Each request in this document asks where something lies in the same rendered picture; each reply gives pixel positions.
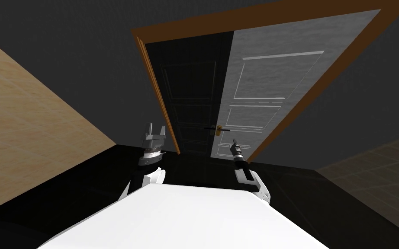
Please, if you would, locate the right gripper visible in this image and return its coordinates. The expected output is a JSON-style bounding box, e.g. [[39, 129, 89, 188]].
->
[[229, 138, 244, 158]]

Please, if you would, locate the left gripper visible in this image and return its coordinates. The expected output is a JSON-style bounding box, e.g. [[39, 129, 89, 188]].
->
[[140, 122, 167, 150]]

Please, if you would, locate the dark panelled door leaf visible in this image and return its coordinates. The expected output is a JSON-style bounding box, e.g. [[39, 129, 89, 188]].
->
[[145, 31, 235, 156]]

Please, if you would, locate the grey panelled door leaf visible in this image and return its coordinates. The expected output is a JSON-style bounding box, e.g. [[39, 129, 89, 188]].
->
[[210, 9, 382, 162]]

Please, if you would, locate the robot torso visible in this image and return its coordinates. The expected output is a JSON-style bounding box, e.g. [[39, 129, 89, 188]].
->
[[36, 183, 329, 249]]

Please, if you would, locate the gold and black door handle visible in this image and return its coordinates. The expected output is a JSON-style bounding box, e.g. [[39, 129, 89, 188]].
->
[[203, 124, 231, 136]]

